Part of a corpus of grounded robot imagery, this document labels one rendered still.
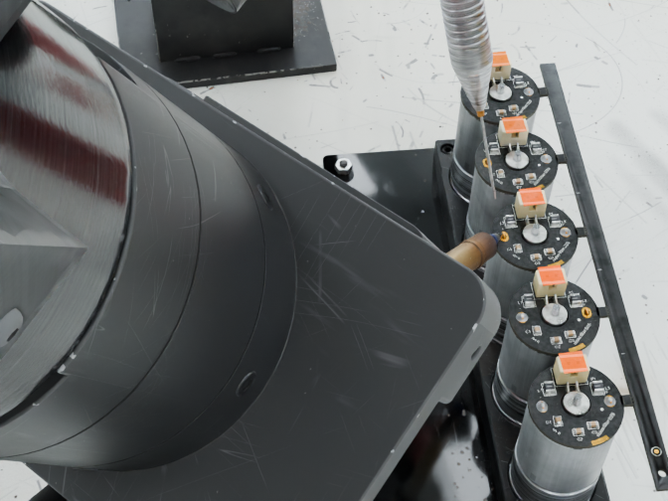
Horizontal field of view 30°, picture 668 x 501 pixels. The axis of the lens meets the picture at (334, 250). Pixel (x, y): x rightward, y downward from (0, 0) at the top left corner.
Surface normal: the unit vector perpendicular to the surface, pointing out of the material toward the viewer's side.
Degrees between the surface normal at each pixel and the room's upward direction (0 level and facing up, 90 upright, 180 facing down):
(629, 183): 0
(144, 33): 0
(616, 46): 0
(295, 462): 30
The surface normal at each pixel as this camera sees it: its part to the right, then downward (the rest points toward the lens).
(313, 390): -0.30, -0.21
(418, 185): 0.01, -0.60
